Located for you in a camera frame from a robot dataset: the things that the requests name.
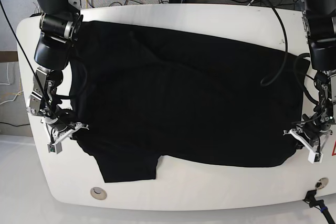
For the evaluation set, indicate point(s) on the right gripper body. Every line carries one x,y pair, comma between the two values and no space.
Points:
57,136

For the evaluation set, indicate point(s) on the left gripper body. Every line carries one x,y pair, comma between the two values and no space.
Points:
312,140

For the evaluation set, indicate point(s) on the black T-shirt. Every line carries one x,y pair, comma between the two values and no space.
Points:
156,92

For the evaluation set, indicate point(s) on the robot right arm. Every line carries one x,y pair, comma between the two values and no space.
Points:
59,25

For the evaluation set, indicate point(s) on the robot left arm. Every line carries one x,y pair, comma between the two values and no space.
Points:
319,20

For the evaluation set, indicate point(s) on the red warning triangle sticker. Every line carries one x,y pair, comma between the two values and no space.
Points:
334,150

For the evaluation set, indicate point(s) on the silver table grommet right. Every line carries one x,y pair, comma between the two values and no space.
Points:
321,183

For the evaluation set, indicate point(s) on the silver table grommet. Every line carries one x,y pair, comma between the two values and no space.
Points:
321,183
98,193

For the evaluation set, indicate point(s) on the silver table grommet left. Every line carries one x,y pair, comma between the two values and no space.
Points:
98,193

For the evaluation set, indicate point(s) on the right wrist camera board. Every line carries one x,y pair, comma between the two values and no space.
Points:
55,147

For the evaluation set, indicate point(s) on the black clamp with cable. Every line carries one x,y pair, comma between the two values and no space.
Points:
319,204

